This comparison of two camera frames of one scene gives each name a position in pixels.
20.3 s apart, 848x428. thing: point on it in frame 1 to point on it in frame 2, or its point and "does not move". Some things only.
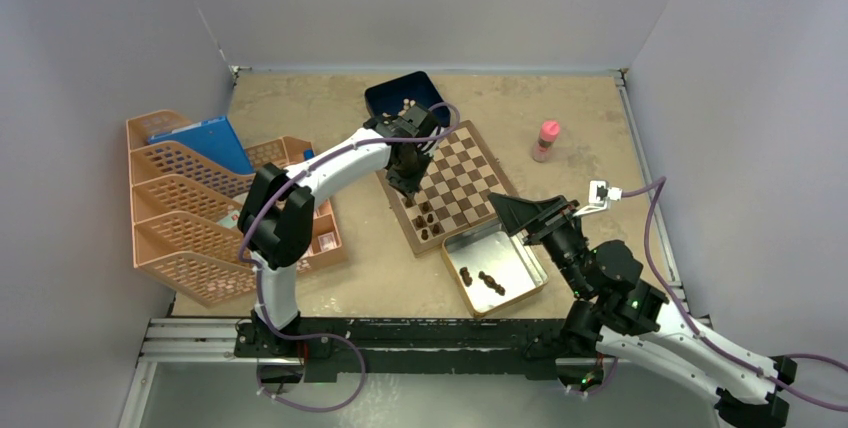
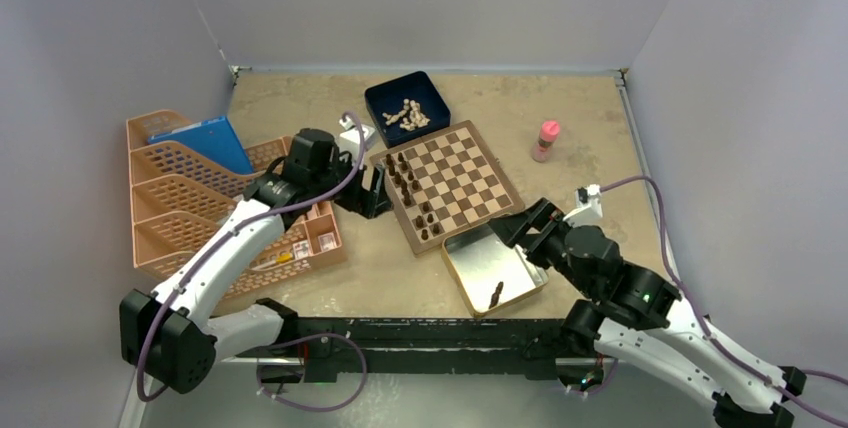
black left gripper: (410, 185) to (364, 202)
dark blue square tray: (389, 97) does not move
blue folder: (213, 140) does not move
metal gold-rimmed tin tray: (493, 268) does not move
